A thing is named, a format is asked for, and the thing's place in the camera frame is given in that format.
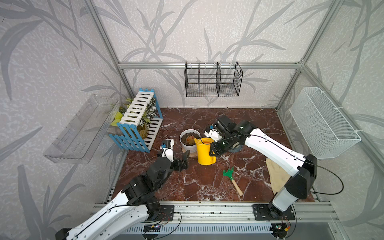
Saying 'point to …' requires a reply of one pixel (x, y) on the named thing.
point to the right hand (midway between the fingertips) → (210, 152)
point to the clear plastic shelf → (83, 132)
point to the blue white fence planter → (140, 124)
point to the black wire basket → (213, 80)
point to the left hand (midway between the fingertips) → (182, 151)
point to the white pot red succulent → (187, 140)
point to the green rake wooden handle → (229, 173)
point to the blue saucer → (237, 149)
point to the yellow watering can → (203, 148)
